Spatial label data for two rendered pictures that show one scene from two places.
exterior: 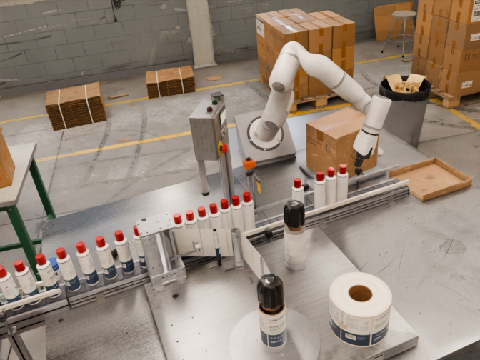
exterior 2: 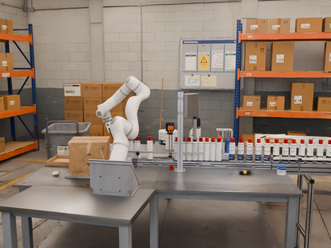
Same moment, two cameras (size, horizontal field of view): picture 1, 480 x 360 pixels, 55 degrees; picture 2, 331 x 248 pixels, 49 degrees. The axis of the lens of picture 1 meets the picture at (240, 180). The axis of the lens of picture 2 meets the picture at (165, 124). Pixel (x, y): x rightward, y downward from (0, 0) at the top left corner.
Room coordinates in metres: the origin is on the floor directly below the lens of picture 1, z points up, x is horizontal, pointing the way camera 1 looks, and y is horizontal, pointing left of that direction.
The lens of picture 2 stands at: (4.55, 1.15, 1.70)
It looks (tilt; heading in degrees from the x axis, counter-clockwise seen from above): 9 degrees down; 204
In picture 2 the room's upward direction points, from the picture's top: straight up
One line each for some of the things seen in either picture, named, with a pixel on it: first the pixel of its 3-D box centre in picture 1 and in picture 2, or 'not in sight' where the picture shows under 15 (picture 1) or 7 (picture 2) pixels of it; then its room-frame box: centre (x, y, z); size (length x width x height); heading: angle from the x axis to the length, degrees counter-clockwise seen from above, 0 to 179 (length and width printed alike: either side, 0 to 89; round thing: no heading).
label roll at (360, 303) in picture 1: (358, 308); (168, 137); (1.07, -0.36, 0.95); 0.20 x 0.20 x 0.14
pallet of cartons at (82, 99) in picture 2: not in sight; (100, 118); (-1.29, -2.80, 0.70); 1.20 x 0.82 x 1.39; 106
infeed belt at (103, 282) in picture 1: (252, 233); (176, 162); (1.64, -0.03, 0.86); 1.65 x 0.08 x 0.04; 109
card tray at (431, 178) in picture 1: (429, 178); (67, 160); (1.96, -0.98, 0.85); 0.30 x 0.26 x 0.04; 109
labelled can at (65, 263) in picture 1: (67, 269); (267, 150); (1.39, 0.72, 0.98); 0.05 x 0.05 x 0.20
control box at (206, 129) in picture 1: (210, 130); (188, 105); (1.69, 0.10, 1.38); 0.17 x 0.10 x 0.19; 164
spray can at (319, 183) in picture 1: (319, 191); (137, 147); (1.75, -0.36, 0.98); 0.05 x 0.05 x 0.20
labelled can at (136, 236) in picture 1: (141, 246); (232, 149); (1.48, 0.43, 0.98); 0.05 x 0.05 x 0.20
